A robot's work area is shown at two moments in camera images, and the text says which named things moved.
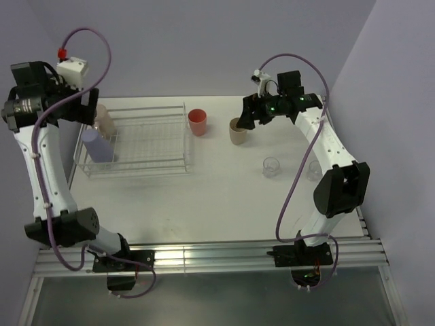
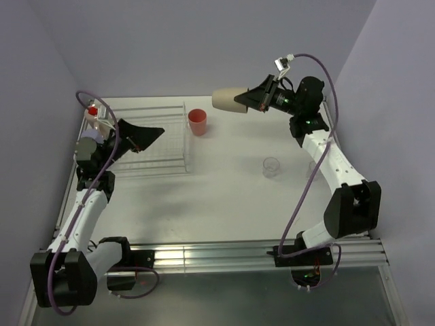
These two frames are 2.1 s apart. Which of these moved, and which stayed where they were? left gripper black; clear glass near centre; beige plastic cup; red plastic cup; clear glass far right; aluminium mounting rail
Moved: left gripper black; beige plastic cup
Stayed: aluminium mounting rail; clear glass near centre; clear glass far right; red plastic cup
